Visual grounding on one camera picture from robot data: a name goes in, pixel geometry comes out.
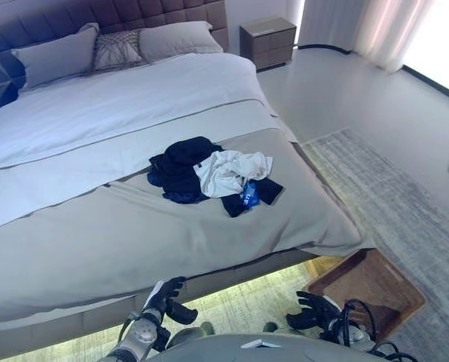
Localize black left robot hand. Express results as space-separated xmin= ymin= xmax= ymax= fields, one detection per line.
xmin=142 ymin=276 xmax=199 ymax=326

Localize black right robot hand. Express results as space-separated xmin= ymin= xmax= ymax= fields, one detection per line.
xmin=286 ymin=290 xmax=341 ymax=333

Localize beige bed runner blanket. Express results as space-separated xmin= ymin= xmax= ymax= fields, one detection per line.
xmin=0 ymin=128 xmax=374 ymax=325

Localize brown wooden tray basket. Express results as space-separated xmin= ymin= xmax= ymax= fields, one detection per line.
xmin=306 ymin=248 xmax=427 ymax=342

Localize large bed with grey bedding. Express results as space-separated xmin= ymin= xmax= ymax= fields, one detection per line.
xmin=0 ymin=51 xmax=374 ymax=335

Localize grey robot torso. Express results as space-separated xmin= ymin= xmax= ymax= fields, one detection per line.
xmin=154 ymin=321 xmax=380 ymax=362

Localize dark blue garment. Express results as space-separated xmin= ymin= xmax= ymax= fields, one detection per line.
xmin=146 ymin=171 xmax=210 ymax=206

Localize black shorts with blue tag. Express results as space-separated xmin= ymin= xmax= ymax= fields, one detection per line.
xmin=221 ymin=178 xmax=285 ymax=219

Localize grey striped rug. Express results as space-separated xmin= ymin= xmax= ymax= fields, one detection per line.
xmin=301 ymin=127 xmax=449 ymax=362

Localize black garment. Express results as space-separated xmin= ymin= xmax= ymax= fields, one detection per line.
xmin=148 ymin=136 xmax=225 ymax=197

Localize white shirt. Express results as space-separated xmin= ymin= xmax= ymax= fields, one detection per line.
xmin=193 ymin=149 xmax=274 ymax=198

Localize patterned decorative cushion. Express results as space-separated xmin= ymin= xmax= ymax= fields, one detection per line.
xmin=92 ymin=29 xmax=150 ymax=72

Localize large grey pillow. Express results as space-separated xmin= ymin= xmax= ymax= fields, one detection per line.
xmin=10 ymin=22 xmax=100 ymax=91

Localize brown wooden nightstand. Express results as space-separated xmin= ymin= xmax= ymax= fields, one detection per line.
xmin=240 ymin=15 xmax=298 ymax=72

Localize white curtain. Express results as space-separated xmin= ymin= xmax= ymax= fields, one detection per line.
xmin=296 ymin=0 xmax=436 ymax=75

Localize brown tufted headboard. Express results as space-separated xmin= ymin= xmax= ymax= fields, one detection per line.
xmin=0 ymin=0 xmax=230 ymax=90

